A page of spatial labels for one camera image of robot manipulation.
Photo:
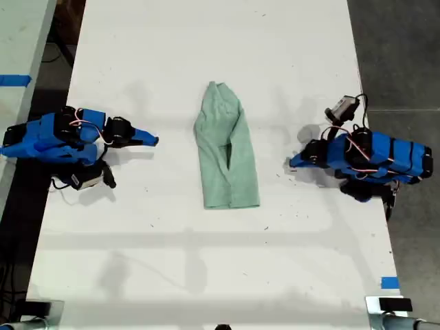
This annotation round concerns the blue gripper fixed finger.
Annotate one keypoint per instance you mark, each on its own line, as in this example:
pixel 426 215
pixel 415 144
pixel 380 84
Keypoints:
pixel 146 134
pixel 298 157

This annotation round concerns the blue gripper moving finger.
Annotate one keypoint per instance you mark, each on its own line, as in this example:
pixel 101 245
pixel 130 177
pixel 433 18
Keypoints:
pixel 144 142
pixel 300 164

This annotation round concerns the pale green T-shirt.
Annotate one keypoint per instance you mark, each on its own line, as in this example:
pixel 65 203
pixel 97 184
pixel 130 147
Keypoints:
pixel 213 172

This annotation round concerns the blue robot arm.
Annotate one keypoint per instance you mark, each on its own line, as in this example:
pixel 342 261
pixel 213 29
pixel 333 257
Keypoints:
pixel 388 154
pixel 44 139

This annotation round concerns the black table clamp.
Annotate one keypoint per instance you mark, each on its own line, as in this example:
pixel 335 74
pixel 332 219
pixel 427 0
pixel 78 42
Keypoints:
pixel 392 199

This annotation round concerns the long blue tape strip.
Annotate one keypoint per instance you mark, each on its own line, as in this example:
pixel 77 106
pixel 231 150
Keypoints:
pixel 13 80

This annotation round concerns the white side table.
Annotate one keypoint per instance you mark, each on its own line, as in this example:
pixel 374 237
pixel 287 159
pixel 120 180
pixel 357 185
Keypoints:
pixel 20 41

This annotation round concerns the short blue tape strip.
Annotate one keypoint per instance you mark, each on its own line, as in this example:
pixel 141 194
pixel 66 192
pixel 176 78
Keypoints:
pixel 390 283

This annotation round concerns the small black box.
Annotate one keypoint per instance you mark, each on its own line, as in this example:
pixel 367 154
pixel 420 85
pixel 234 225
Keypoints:
pixel 34 308
pixel 395 304

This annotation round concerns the round black knob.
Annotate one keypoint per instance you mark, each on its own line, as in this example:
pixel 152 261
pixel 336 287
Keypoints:
pixel 222 327

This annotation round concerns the grey metal pipe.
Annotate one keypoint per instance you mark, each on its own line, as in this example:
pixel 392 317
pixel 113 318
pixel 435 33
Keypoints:
pixel 20 324
pixel 405 324

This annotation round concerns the gripper camera stalk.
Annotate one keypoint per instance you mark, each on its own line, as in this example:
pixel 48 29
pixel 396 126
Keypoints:
pixel 108 172
pixel 328 132

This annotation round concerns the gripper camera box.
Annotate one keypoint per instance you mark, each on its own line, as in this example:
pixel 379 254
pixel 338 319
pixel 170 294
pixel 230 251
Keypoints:
pixel 86 180
pixel 342 108

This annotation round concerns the white metal bracket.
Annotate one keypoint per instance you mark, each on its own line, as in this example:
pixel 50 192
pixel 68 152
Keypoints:
pixel 372 304

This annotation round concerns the grey metal bracket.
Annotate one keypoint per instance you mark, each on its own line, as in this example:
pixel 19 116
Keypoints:
pixel 57 309

